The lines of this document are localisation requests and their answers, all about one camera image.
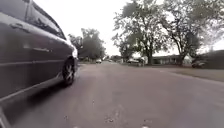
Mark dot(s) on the medium leafy tree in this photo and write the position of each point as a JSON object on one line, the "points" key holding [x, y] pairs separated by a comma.
{"points": [[140, 30]]}

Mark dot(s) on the grass verge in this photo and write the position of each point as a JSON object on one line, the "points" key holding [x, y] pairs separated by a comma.
{"points": [[200, 74]]}

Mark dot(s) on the vehicle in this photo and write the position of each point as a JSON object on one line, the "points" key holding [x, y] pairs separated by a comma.
{"points": [[133, 61]]}

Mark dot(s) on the small white car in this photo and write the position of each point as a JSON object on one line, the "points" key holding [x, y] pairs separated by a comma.
{"points": [[98, 61]]}

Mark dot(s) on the grey asphalt road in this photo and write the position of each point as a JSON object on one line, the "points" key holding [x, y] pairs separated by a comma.
{"points": [[133, 96]]}

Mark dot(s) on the large spreading tree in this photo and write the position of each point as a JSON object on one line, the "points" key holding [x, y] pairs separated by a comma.
{"points": [[181, 30]]}

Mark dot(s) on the distant green tree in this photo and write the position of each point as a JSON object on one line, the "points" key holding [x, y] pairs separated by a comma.
{"points": [[91, 43]]}

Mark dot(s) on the pale low house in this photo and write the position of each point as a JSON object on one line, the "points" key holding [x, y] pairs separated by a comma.
{"points": [[166, 60]]}

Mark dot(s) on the grey car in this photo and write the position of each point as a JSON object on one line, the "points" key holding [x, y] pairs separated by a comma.
{"points": [[30, 60]]}

